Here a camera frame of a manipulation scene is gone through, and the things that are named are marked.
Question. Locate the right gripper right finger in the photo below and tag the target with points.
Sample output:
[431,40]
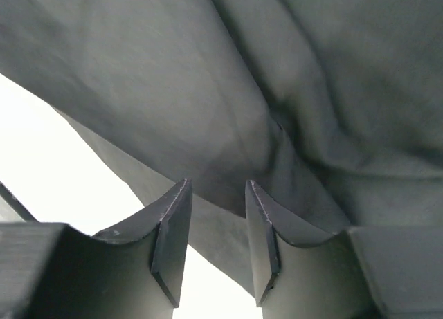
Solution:
[302,271]

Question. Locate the black long sleeve shirt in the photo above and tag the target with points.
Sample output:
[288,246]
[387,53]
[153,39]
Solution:
[333,106]

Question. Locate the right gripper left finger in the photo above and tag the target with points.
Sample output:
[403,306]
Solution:
[132,269]

